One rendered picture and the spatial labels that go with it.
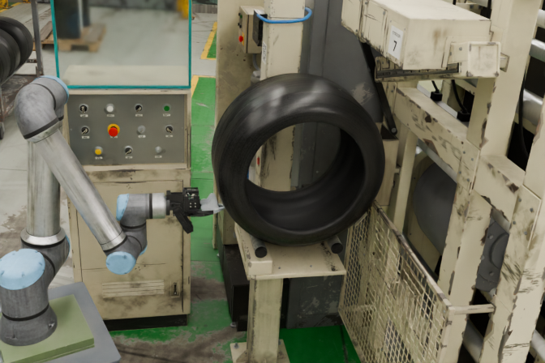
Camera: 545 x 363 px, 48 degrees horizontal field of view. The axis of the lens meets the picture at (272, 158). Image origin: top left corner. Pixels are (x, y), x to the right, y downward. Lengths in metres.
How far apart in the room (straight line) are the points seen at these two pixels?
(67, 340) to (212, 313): 1.25
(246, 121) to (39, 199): 0.76
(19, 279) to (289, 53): 1.21
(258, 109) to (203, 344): 1.53
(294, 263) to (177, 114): 0.88
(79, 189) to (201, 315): 1.52
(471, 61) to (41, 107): 1.25
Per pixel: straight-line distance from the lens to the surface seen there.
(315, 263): 2.33
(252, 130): 1.96
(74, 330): 2.31
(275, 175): 2.46
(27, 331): 2.26
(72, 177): 2.00
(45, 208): 2.23
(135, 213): 2.14
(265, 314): 2.83
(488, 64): 1.75
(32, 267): 2.17
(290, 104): 1.97
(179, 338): 3.22
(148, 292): 3.13
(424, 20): 1.75
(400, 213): 2.65
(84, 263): 3.04
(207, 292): 3.51
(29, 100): 1.98
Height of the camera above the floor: 2.08
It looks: 24 degrees down
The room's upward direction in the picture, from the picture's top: 4 degrees clockwise
